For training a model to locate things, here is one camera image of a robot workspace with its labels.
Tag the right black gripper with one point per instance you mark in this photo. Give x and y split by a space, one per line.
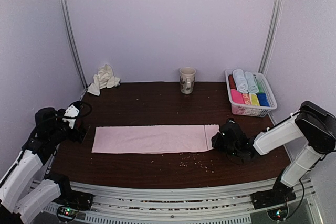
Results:
216 144

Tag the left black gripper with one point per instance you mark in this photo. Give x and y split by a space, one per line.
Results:
74 136

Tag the pink towel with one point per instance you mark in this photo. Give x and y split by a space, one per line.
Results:
158 139
236 96

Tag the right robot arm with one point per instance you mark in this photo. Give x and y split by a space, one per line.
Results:
311 123

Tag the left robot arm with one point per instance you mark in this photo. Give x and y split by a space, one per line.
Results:
52 128

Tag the pink rolled towel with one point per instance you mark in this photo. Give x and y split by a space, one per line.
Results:
236 96

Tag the orange patterned rolled towel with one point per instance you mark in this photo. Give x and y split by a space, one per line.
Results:
246 99

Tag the yellow rolled towel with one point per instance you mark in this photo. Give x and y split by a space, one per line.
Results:
254 99

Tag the white plastic basket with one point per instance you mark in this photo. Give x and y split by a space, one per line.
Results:
251 110

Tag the dark red rolled towel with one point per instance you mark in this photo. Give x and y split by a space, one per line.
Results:
232 83

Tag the pale blue rolled towel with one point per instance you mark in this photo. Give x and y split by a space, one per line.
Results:
251 82

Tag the light blue rolled towel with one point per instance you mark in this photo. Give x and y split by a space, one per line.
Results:
240 80

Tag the green rolled towel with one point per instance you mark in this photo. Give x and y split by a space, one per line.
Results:
260 87

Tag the cream crumpled towel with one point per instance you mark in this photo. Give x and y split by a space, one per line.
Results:
105 78

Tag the floral ceramic mug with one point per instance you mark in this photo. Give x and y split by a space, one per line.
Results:
187 79

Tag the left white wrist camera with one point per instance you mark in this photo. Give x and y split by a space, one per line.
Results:
70 115

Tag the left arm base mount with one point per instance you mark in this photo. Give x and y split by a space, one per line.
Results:
69 207

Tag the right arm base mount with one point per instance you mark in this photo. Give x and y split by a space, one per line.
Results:
275 203

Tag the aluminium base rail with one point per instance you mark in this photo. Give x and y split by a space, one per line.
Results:
222 204

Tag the right aluminium frame post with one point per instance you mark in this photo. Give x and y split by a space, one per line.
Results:
270 39

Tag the aluminium frame post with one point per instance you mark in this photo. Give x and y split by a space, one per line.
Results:
72 43
270 39

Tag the left aluminium frame post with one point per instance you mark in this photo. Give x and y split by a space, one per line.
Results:
72 43

